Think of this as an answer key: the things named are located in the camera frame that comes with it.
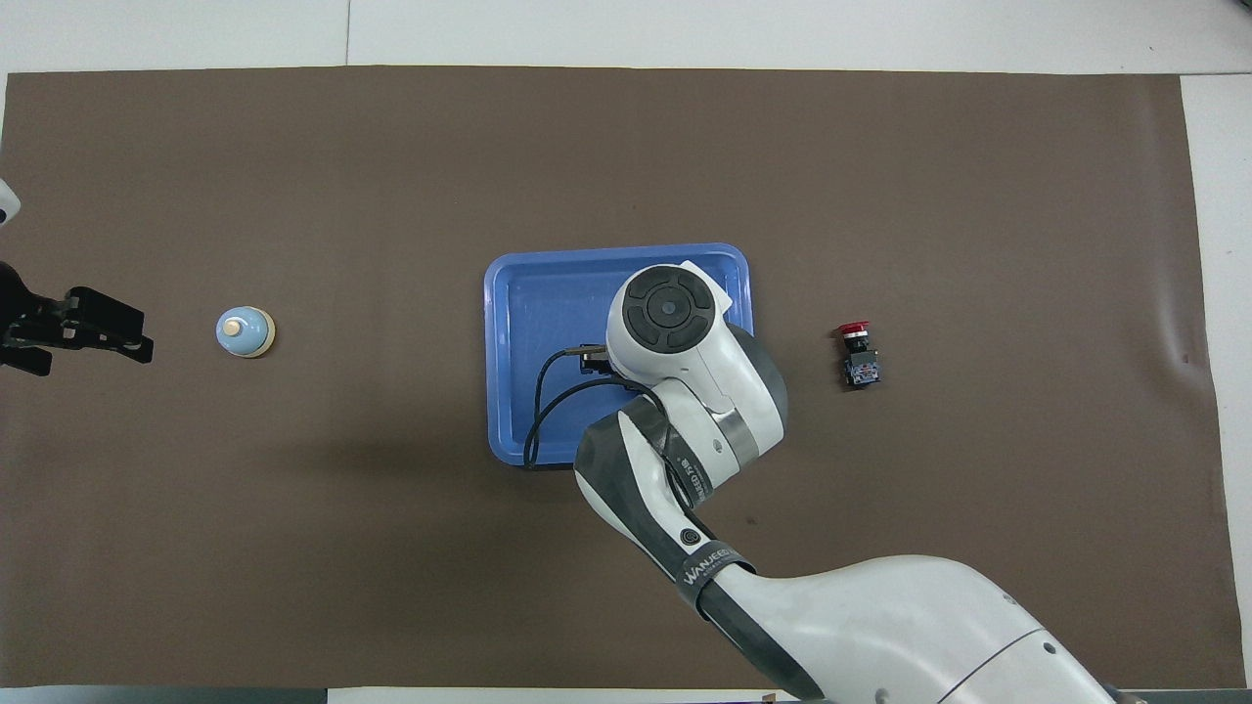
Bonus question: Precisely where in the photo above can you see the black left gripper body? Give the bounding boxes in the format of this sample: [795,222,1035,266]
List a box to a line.
[0,262,69,345]

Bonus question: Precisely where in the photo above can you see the light blue desk bell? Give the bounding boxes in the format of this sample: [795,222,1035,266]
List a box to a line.
[215,305,277,360]

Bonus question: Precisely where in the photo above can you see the red push button switch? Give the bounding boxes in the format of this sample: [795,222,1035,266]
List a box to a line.
[834,321,883,390]

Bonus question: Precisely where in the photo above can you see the blue plastic tray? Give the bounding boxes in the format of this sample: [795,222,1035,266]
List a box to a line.
[483,242,762,467]

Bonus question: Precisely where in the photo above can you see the brown table mat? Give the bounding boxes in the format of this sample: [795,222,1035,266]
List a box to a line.
[0,65,1230,690]

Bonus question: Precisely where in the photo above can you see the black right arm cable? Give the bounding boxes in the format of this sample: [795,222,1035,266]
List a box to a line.
[523,347,648,468]

